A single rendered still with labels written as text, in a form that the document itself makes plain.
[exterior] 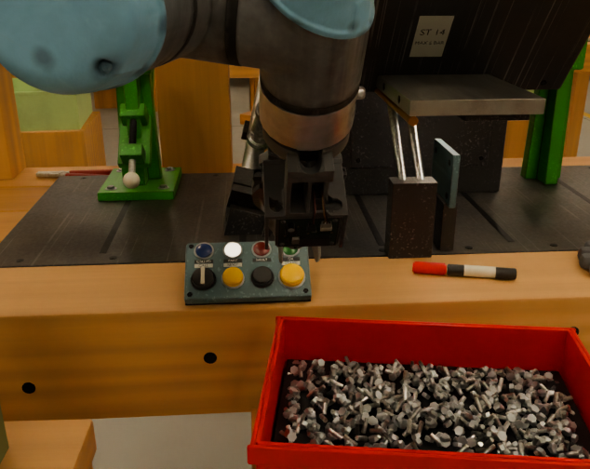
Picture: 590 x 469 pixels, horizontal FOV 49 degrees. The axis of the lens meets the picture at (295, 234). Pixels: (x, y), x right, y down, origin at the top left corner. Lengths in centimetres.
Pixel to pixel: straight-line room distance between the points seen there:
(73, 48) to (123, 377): 58
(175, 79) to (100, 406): 68
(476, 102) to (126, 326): 48
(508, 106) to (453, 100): 7
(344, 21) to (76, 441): 46
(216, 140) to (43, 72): 102
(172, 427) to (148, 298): 128
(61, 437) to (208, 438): 134
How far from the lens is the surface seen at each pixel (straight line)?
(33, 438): 70
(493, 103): 80
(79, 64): 31
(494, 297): 83
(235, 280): 77
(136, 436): 206
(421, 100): 77
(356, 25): 43
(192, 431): 205
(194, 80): 130
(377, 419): 64
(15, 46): 32
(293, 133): 49
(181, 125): 132
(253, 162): 100
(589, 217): 115
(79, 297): 84
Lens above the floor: 127
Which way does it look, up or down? 22 degrees down
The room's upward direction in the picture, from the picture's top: straight up
